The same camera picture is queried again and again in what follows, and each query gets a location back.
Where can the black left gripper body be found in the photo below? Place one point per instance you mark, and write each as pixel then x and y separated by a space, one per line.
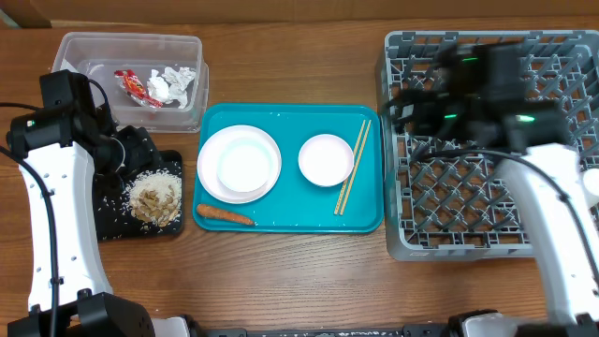
pixel 124 154

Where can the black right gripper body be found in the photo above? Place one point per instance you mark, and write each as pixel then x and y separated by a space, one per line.
pixel 454 115

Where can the red snack wrapper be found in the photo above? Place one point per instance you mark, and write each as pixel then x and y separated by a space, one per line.
pixel 133 87

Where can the small white plate bowl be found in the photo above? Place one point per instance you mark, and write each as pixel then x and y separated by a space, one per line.
pixel 326 160

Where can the foil wrapper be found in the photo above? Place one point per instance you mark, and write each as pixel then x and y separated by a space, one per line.
pixel 171 85

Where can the white rice pile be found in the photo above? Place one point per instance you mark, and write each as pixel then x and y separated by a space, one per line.
pixel 159 182

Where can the peanut shells pile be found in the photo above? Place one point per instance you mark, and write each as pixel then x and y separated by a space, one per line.
pixel 149 207

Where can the small white cup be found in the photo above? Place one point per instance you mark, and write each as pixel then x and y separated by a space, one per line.
pixel 590 184

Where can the cream bowl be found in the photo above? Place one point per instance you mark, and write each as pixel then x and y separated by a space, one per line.
pixel 244 166

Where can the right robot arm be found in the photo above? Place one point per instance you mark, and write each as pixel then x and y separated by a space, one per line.
pixel 544 180

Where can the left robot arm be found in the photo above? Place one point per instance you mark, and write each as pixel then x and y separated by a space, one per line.
pixel 60 148

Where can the clear plastic waste bin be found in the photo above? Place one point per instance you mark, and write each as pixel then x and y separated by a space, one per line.
pixel 99 55

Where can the grey dishwasher rack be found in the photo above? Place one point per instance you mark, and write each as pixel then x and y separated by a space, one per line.
pixel 458 209

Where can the black food waste tray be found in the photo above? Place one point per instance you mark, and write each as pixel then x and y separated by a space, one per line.
pixel 164 229

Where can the teal serving tray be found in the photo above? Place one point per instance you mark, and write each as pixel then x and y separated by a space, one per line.
pixel 294 205

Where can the large white plate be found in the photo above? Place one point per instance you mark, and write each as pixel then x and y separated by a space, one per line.
pixel 210 152

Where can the orange carrot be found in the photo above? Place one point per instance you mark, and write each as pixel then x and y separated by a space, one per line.
pixel 210 212

